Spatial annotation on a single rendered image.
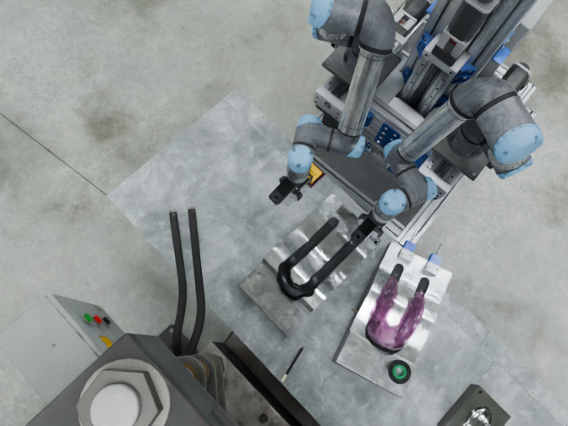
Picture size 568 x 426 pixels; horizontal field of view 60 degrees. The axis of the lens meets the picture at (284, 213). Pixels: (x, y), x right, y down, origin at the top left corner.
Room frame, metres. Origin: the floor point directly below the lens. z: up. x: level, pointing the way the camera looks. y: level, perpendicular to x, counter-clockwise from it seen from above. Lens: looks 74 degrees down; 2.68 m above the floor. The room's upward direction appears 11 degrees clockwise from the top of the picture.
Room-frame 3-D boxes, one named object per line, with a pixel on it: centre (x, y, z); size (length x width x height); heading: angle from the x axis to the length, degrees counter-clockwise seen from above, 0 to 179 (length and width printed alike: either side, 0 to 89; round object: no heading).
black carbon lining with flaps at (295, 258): (0.34, -0.15, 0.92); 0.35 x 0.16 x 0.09; 145
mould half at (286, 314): (0.33, -0.13, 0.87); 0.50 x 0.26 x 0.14; 145
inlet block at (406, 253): (0.47, -0.50, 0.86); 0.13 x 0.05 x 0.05; 162
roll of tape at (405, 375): (0.01, -0.49, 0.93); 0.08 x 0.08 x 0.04
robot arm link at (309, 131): (0.67, -0.04, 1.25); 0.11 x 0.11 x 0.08; 86
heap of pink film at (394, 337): (0.20, -0.47, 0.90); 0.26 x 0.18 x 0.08; 162
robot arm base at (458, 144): (0.87, -0.62, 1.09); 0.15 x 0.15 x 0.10
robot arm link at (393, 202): (0.51, -0.33, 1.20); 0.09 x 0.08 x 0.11; 125
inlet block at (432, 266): (0.44, -0.60, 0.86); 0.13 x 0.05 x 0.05; 162
